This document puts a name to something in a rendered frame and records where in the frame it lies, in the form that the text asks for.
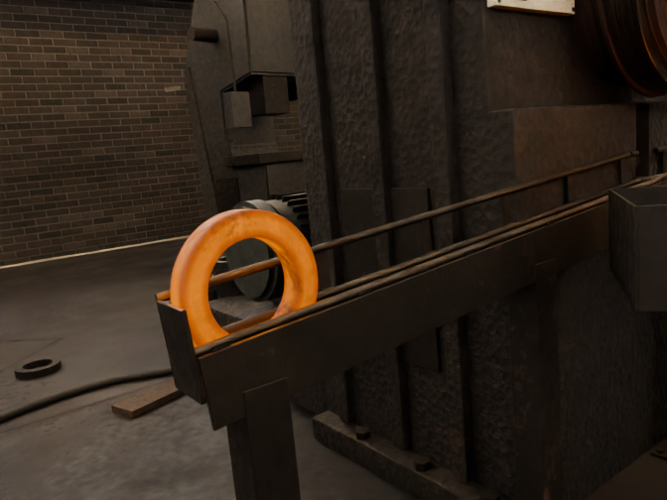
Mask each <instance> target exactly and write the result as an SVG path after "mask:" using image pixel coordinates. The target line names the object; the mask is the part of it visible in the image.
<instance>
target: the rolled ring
mask: <svg viewBox="0 0 667 500"><path fill-rule="evenodd" d="M247 238H256V239H259V240H261V241H263V242H265V243H266V244H268V245H269V246H270V247H271V248H272V249H273V250H274V251H275V252H276V254H277V256H278V257H279V259H280V262H281V264H282V267H283V271H284V280H285V284H284V293H283V297H282V301H281V303H280V306H279V307H278V309H277V311H276V312H275V314H274V315H273V316H272V318H274V317H277V316H279V315H282V314H285V313H289V312H292V311H295V310H297V309H300V308H303V307H305V306H308V305H311V304H314V303H315V302H316V300H317V295H318V269H317V264H316V260H315V256H314V254H313V251H312V249H311V246H310V244H309V243H308V241H307V239H306V238H305V236H304V235H303V234H302V232H301V231H300V230H299V229H298V228H297V227H296V226H295V225H294V224H293V223H292V222H290V221H289V220H288V219H286V218H285V217H283V216H281V215H279V214H277V213H274V212H271V211H267V210H262V209H233V210H229V211H226V212H223V213H220V214H218V215H216V216H214V217H212V218H210V219H209V220H207V221H206V222H204V223H203V224H202V225H200V226H199V227H198V228H197V229H196V230H195V231H194V232H193V233H192V234H191V236H190V237H189V238H188V240H187V241H186V242H185V244H184V245H183V247H182V249H181V251H180V253H179V255H178V257H177V260H176V262H175V265H174V269H173V273H172V278H171V288H170V295H171V304H172V305H174V306H177V307H179V308H182V309H184V310H186V311H187V316H188V320H189V325H190V329H191V334H192V339H193V343H194V347H196V346H199V345H202V344H204V343H207V342H210V341H212V340H215V339H218V338H221V337H223V336H226V335H229V333H228V332H226V331H225V330H223V329H222V328H221V327H220V326H219V324H218V323H217V322H216V320H215V319H214V317H213V315H212V313H211V310H210V307H209V303H208V293H207V292H208V282H209V278H210V274H211V271H212V269H213V267H214V265H215V263H216V261H217V260H218V258H219V257H220V256H221V254H222V253H223V252H224V251H225V250H226V249H227V248H228V247H230V246H231V245H233V244H234V243H236V242H238V241H241V240H243V239H247Z"/></svg>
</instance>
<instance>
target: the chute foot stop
mask: <svg viewBox="0 0 667 500"><path fill-rule="evenodd" d="M156 303H157V307H158V312H159V316H160V321H161V325H162V329H163V333H164V337H165V342H166V346H167V350H168V355H169V359H170V364H171V368H172V372H173V377H174V381H175V386H176V388H178V389H179V390H180V391H182V392H183V393H185V394H186V395H188V396H189V397H191V398H192V399H194V400H195V401H197V402H198V403H200V404H201V405H203V404H205V403H206V401H205V397H204V392H203V387H202V383H201V378H200V371H199V366H198V362H197V357H196V352H195V348H194V343H193V339H192V334H191V329H190V325H189V320H188V316H187V311H186V310H184V309H182V308H179V307H177V306H174V305H172V304H169V303H167V302H164V301H162V300H158V301H156Z"/></svg>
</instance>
